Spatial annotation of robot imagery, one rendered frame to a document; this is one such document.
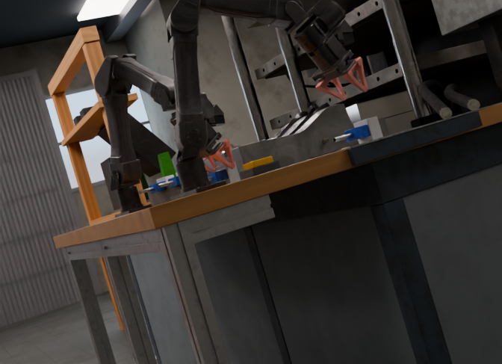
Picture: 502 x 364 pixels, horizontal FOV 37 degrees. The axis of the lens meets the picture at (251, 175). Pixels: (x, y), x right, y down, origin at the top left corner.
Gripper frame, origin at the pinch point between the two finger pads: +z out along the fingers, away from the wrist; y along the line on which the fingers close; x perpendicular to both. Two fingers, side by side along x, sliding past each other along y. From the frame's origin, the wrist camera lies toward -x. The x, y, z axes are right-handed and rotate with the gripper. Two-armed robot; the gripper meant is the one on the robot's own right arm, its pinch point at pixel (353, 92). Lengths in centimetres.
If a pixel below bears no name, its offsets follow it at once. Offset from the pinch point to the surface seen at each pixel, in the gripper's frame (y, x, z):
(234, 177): 38.2, 18.2, 2.5
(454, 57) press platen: 40, -83, 38
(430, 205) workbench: -23.3, 23.7, 19.6
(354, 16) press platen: 66, -83, 8
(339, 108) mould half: 32.3, -20.6, 12.3
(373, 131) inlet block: -2.5, 5.0, 9.3
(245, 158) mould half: 37.5, 12.0, 1.1
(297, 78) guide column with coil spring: 112, -80, 20
